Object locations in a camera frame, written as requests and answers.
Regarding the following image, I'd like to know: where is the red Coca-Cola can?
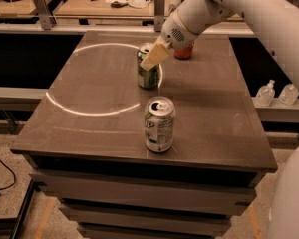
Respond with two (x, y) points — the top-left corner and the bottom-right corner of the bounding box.
(174, 44), (194, 60)

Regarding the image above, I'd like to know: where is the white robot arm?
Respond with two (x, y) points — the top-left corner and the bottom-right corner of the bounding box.
(142, 0), (299, 239)

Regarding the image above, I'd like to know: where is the left metal railing post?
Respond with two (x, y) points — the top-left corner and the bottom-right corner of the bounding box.
(32, 0), (56, 30)

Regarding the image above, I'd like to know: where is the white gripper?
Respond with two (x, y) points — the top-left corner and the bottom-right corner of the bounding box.
(140, 9), (201, 71)

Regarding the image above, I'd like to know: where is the black metal floor frame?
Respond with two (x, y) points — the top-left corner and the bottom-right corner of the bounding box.
(9, 180), (35, 239)

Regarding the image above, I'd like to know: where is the brown drawer cabinet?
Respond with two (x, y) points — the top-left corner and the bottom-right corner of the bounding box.
(11, 32), (277, 239)

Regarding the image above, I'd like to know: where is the clear sanitizer bottle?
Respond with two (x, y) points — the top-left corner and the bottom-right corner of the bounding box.
(279, 84), (299, 106)
(255, 80), (275, 107)

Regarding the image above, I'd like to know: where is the white green soda can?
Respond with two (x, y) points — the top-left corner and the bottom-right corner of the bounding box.
(144, 96), (175, 153)

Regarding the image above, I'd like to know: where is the middle metal railing post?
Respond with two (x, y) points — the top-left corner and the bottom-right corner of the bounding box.
(154, 0), (165, 32)

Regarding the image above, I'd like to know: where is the white face mask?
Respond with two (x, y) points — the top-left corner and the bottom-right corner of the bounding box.
(128, 0), (149, 9)

